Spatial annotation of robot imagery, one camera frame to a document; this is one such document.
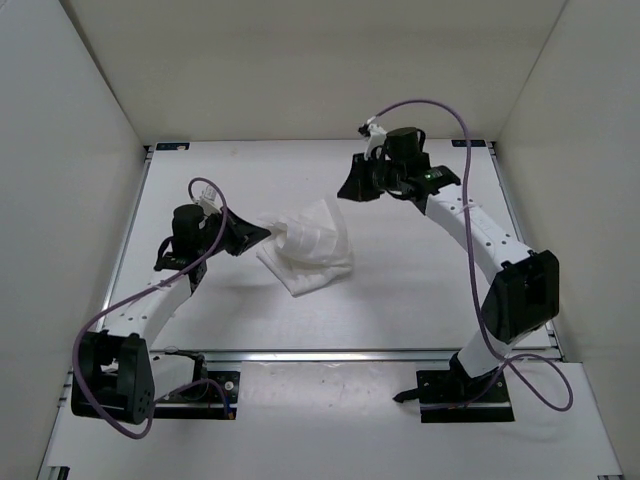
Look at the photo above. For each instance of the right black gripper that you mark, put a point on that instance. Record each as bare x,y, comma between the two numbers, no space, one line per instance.
354,187

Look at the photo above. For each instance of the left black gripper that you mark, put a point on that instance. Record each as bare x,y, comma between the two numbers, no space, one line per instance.
246,236

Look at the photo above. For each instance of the white pleated skirt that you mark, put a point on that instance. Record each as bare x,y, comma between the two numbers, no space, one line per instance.
307,250

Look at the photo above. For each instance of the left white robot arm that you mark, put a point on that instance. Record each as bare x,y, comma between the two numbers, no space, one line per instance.
115,375

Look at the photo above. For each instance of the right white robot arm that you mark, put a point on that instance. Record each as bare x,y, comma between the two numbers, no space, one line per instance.
523,284

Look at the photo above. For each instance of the right blue corner label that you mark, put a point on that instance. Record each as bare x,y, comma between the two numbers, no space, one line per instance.
474,143

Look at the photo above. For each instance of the blue corner label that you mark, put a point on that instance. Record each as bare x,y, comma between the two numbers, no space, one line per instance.
172,146
474,143

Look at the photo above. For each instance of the left blue corner label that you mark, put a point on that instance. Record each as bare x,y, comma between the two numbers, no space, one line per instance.
172,146

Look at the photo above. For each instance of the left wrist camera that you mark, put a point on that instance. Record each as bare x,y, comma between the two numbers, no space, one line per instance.
207,200

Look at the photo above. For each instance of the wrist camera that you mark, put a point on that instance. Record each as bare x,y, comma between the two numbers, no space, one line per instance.
207,200
374,134

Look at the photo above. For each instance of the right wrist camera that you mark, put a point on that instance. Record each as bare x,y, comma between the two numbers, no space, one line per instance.
374,134

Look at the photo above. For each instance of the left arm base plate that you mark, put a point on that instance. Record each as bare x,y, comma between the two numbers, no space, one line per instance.
204,402

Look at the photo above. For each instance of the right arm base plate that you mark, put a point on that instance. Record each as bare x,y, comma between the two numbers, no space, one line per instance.
442,404

